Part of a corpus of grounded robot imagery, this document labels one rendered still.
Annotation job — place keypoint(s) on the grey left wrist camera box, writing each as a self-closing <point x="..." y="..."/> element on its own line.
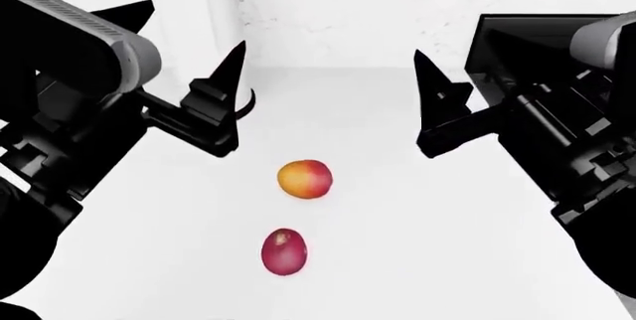
<point x="74" y="40"/>

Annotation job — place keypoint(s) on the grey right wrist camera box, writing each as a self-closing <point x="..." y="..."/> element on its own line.
<point x="603" y="40"/>

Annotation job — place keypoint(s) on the dark red fruit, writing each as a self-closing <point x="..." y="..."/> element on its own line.
<point x="284" y="252"/>

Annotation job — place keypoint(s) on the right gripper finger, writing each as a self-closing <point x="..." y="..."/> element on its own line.
<point x="439" y="104"/>

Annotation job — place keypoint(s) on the yellow red mango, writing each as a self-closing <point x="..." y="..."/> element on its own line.
<point x="304" y="178"/>

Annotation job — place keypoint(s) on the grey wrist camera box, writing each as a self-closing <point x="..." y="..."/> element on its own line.
<point x="74" y="40"/>
<point x="603" y="40"/>

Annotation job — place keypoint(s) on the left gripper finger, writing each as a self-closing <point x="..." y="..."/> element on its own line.
<point x="131" y="14"/>
<point x="223" y="100"/>

